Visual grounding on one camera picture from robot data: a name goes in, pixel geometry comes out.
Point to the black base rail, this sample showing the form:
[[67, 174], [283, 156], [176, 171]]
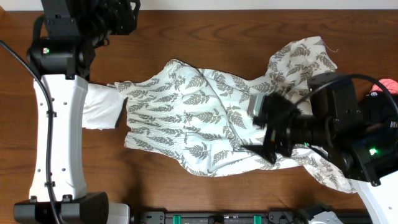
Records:
[[272, 217]]

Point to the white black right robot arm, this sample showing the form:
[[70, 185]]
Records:
[[359, 137]]

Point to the white fern print dress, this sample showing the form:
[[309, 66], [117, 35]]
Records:
[[199, 116]]

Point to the black garment with label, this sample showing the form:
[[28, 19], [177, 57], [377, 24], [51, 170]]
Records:
[[377, 113]]

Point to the pink cloth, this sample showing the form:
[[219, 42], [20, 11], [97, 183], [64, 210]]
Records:
[[390, 84]]

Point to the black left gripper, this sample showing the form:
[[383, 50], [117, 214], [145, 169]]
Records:
[[123, 23]]

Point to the white folded shirt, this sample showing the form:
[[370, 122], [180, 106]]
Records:
[[102, 107]]

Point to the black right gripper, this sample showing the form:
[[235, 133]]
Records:
[[273, 139]]

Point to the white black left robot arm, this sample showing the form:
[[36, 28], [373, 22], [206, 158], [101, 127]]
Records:
[[64, 41]]

